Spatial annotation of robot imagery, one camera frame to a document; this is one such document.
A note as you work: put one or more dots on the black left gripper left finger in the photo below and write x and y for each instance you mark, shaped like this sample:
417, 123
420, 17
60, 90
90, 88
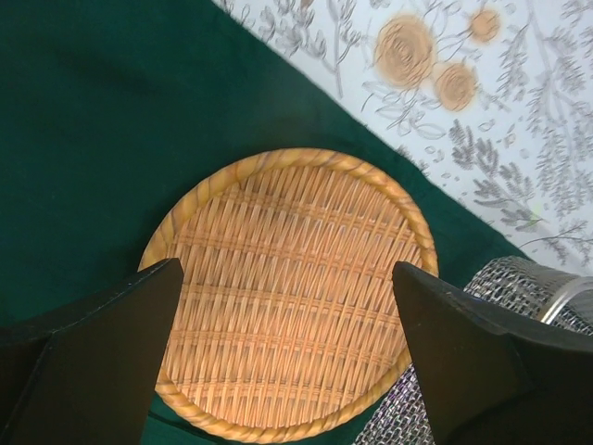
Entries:
85, 373

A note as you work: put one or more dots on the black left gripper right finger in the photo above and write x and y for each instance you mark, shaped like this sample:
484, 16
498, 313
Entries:
489, 375

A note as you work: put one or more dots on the metal mesh instrument tray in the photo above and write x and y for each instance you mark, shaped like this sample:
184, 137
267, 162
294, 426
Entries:
520, 285

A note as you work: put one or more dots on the round woven bamboo tray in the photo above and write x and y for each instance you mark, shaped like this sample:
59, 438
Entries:
287, 325

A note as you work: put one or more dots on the green surgical cloth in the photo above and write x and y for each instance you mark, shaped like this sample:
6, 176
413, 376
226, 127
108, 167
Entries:
112, 110

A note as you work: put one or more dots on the floral patterned table mat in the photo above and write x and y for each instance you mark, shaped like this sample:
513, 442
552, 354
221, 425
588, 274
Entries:
491, 100

